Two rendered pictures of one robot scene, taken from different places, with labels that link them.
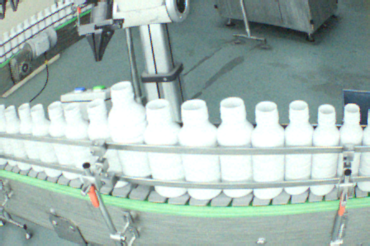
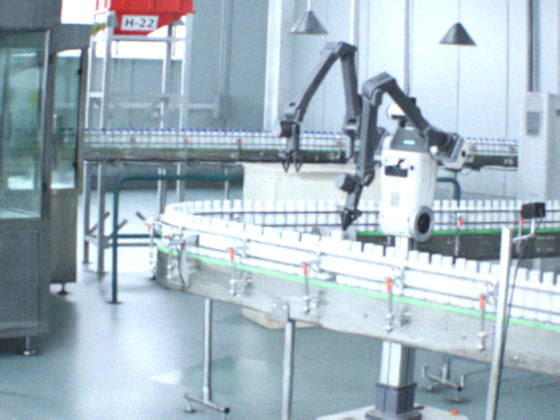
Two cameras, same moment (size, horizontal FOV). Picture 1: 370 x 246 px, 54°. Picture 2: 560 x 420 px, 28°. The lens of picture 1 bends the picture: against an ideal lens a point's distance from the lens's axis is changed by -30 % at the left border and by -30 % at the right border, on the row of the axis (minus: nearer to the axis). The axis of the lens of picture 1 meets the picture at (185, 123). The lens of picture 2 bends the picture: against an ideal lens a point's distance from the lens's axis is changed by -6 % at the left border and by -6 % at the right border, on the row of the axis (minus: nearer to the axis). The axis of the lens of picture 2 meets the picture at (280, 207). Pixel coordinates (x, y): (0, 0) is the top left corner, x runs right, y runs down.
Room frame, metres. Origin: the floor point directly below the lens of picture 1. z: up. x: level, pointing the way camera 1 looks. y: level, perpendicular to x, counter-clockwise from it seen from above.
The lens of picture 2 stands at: (-3.53, -1.69, 1.72)
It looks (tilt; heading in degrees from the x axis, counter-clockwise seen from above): 5 degrees down; 25
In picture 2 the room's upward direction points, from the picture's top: 2 degrees clockwise
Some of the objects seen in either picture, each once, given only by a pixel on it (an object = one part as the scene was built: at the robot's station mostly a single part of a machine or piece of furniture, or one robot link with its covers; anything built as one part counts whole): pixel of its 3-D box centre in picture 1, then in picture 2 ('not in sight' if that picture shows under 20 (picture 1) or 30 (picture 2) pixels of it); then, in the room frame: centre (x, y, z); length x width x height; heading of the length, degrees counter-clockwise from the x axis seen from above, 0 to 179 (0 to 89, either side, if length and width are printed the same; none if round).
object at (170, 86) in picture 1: (172, 126); not in sight; (1.41, 0.04, 0.74); 0.11 x 0.11 x 0.40; 67
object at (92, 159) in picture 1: (81, 144); (313, 256); (0.77, 0.20, 1.08); 0.06 x 0.06 x 0.17
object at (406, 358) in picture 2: not in sight; (397, 372); (1.41, 0.04, 0.49); 0.13 x 0.13 x 0.40; 67
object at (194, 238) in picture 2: not in sight; (182, 263); (1.00, 0.93, 0.96); 0.23 x 0.10 x 0.27; 157
